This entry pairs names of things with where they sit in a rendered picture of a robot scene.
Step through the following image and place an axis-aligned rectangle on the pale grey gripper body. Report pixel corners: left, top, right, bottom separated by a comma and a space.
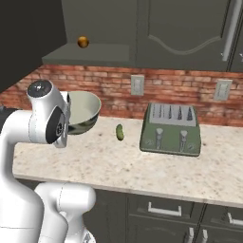
52, 91, 71, 149

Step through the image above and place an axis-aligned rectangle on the pale green metal bowl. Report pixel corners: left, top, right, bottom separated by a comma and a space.
66, 90, 103, 137

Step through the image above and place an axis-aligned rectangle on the dark grey base cabinet door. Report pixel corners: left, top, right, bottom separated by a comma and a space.
126, 215, 199, 243
83, 188, 129, 243
196, 221, 243, 243

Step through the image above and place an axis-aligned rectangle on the dark open cabinet door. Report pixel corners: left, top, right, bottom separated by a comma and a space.
0, 0, 68, 95

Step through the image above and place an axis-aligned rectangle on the dark grey arched cabinet door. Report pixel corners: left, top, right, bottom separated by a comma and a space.
136, 0, 233, 72

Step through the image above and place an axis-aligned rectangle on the green pickle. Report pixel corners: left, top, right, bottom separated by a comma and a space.
115, 123, 125, 142

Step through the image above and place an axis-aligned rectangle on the small brown round fruit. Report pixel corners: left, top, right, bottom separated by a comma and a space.
77, 35, 90, 49

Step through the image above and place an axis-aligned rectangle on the dark grey drawer front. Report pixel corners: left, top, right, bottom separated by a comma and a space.
200, 203, 243, 230
127, 193, 205, 223

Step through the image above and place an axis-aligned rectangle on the green four-slot toaster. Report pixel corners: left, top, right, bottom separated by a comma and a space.
139, 102, 203, 158

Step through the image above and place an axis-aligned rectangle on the grey wall socket plate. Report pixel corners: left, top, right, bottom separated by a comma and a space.
130, 74, 145, 97
213, 79, 234, 102

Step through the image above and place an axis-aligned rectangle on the open dark grey wall cabinet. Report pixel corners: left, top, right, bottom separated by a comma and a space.
41, 0, 139, 68

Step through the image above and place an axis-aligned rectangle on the silver drawer handle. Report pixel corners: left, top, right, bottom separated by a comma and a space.
147, 201, 183, 218
226, 212, 243, 227

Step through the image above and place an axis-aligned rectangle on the short silver base door handle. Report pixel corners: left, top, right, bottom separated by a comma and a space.
186, 226, 195, 243
200, 229, 209, 243

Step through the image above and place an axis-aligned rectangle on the long silver cabinet door handle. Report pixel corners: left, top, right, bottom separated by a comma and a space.
220, 0, 243, 63

